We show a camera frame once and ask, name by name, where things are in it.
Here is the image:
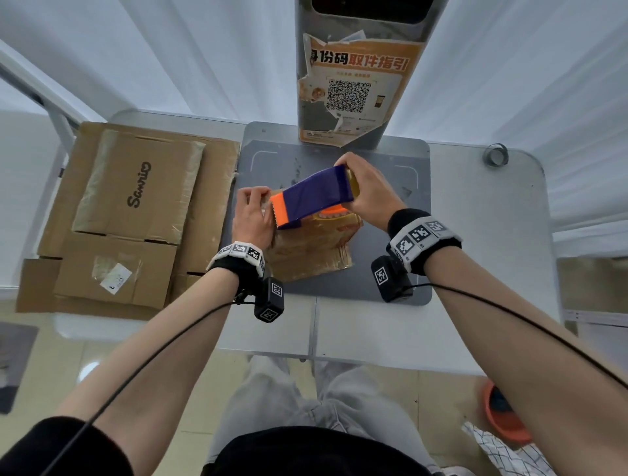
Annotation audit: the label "person's left hand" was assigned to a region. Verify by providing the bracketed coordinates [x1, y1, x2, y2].
[231, 186, 277, 252]

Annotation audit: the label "person's right hand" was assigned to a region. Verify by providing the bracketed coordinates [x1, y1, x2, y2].
[334, 152, 408, 232]

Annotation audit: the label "blue orange tape dispenser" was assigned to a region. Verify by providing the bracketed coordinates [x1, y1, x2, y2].
[270, 165, 355, 230]
[313, 168, 364, 224]

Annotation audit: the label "large cardboard box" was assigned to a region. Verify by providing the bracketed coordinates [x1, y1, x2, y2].
[15, 121, 240, 322]

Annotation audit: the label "red print cardboard box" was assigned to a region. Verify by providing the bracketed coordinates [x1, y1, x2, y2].
[264, 188, 364, 284]

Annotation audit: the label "person's right forearm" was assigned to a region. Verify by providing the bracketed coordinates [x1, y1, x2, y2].
[424, 245, 628, 476]

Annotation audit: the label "person's left forearm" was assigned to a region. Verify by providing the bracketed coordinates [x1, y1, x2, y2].
[54, 267, 241, 471]

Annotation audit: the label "grey scanning mat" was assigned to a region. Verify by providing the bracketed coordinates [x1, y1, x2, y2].
[219, 0, 450, 307]

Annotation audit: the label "grey scanner kiosk with poster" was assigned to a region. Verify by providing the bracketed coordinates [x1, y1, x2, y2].
[298, 31, 425, 148]

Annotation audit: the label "grey trousers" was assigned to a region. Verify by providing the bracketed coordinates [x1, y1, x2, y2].
[205, 355, 442, 474]

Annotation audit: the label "black object in basin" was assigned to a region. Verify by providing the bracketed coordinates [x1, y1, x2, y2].
[490, 387, 514, 415]

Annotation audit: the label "black shirt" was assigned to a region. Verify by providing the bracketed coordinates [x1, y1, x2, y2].
[0, 416, 628, 476]

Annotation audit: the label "white perforated metal bar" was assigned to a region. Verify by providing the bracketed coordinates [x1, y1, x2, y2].
[561, 309, 628, 328]

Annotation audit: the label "orange plastic basin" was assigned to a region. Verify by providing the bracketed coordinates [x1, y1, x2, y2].
[483, 382, 533, 445]

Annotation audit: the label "grey printed floor mat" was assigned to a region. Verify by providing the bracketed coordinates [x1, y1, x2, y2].
[0, 321, 40, 415]

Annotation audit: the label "white checked cloth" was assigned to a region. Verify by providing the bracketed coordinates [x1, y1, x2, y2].
[461, 421, 558, 476]

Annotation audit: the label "black tracker cable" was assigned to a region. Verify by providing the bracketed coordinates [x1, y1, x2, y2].
[410, 282, 628, 391]
[39, 300, 258, 476]

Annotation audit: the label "small grey ring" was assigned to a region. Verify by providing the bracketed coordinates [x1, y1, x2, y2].
[482, 143, 510, 169]

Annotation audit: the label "white metal frame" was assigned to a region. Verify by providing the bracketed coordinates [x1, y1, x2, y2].
[0, 39, 107, 288]

